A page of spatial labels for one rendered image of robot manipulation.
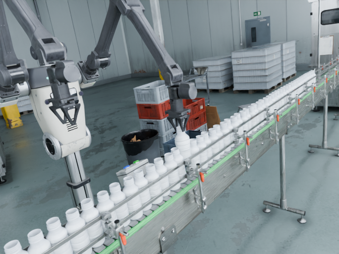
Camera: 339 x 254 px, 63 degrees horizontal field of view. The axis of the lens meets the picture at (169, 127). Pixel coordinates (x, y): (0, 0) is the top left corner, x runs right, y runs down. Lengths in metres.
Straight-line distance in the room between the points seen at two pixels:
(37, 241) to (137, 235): 0.36
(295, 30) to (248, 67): 4.05
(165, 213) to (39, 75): 0.91
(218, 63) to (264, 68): 1.43
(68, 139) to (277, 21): 10.77
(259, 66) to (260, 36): 4.29
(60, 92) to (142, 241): 0.62
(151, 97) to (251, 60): 4.60
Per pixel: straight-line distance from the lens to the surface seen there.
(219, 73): 8.43
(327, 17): 5.67
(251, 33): 12.09
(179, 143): 1.24
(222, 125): 1.52
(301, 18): 11.50
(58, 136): 1.52
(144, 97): 3.75
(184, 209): 1.28
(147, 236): 1.13
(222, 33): 12.76
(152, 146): 3.14
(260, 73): 7.79
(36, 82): 1.53
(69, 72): 0.94
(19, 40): 13.84
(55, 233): 0.93
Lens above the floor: 1.62
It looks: 17 degrees down
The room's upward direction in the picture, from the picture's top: 8 degrees counter-clockwise
